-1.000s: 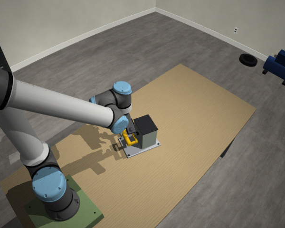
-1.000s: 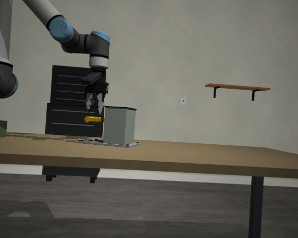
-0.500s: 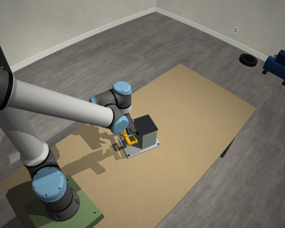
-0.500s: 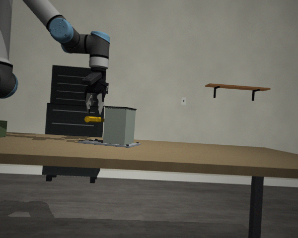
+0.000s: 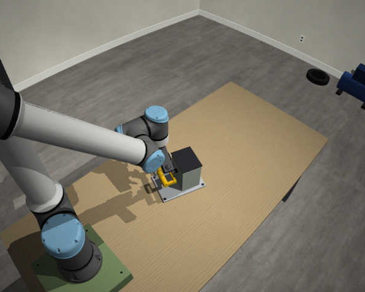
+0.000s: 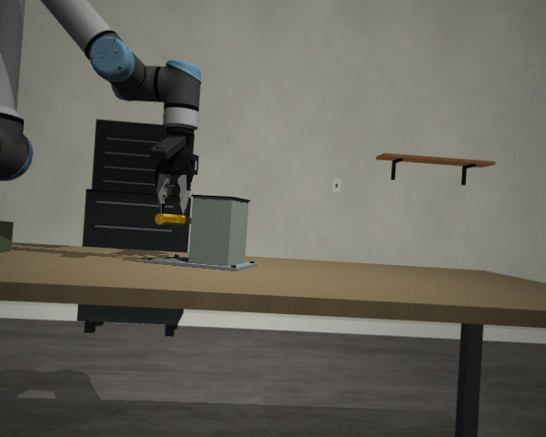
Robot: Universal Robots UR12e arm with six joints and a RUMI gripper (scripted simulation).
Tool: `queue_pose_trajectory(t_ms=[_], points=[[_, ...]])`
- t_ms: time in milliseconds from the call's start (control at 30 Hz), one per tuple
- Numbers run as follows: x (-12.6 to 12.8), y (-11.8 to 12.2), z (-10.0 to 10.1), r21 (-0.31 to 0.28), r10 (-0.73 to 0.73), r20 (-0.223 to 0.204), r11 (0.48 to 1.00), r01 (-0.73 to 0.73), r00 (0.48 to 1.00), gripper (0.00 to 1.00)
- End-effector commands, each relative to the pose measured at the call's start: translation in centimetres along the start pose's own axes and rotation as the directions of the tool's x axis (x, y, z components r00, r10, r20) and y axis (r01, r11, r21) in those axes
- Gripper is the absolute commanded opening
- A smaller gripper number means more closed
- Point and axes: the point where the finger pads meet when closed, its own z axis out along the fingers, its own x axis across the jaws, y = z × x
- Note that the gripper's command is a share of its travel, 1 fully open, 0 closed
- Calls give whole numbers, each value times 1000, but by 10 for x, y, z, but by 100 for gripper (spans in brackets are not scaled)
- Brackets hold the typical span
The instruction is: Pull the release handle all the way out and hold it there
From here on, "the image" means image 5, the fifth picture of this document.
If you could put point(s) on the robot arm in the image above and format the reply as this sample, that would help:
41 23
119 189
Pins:
136 142

